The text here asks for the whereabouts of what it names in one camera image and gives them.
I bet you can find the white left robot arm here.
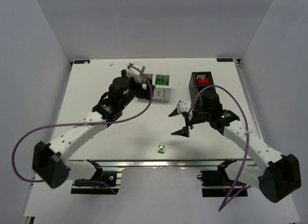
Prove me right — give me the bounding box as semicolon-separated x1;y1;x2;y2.
32;76;155;188

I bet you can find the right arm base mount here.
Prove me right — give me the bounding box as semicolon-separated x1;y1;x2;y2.
196;159;242;198

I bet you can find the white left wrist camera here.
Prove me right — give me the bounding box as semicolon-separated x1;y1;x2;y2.
126;62;145;84

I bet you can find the dark logo sticker right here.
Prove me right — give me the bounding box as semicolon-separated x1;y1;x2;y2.
216;58;233;62

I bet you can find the dark logo sticker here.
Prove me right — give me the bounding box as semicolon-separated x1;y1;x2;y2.
73;60;90;64
216;58;233;62

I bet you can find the aluminium table rail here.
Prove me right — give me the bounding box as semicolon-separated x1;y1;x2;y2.
67;158;256;169

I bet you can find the red and lime brick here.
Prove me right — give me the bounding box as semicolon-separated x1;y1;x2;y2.
196;75;211;85

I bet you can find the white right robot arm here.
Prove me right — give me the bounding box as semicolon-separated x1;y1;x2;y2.
170;92;301;203

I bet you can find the black slotted two-bin container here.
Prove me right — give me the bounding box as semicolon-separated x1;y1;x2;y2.
189;72;216;109

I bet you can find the light green printed brick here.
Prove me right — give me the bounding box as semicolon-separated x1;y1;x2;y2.
157;145;165;154

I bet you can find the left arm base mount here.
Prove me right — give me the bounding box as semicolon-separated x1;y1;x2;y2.
68;160;122;195

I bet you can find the dark logo sticker left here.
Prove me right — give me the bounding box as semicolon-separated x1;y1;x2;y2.
73;60;90;64

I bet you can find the green 2x3 brick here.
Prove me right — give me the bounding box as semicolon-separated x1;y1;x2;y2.
155;76;168;86

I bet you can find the white slotted two-bin container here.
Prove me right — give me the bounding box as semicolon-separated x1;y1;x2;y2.
144;74;171;102

